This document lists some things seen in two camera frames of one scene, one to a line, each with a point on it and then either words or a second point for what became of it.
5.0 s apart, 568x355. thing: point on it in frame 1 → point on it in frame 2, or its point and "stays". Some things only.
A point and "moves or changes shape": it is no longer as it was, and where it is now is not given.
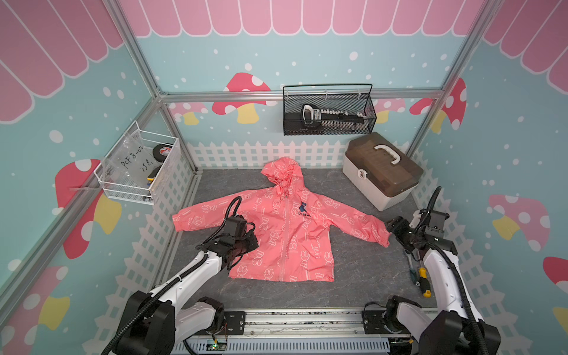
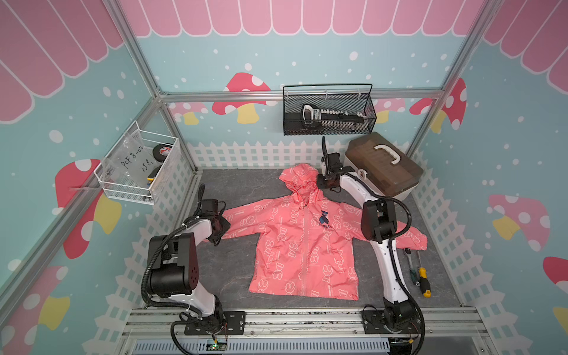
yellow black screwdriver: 424,282 stays
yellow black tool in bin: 152,174 stays
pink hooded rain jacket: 295,225 moves or changes shape
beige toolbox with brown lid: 379,171 stays
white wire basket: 134,168 stays
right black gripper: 398,224 → 319,183
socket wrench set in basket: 314,116 stays
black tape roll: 160,151 stays
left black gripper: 253,242 → 225,226
